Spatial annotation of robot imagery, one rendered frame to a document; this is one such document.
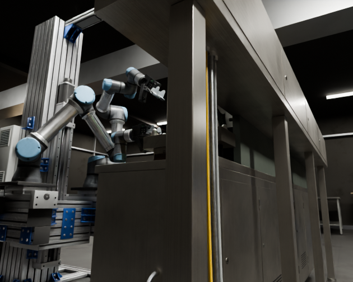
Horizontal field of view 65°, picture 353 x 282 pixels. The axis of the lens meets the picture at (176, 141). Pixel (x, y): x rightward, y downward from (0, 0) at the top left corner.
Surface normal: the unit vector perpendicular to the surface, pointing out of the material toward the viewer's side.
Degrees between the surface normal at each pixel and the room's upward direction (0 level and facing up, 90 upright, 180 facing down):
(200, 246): 90
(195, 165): 90
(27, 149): 96
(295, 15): 90
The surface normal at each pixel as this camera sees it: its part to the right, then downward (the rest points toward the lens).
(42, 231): 0.86, -0.10
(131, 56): -0.51, -0.20
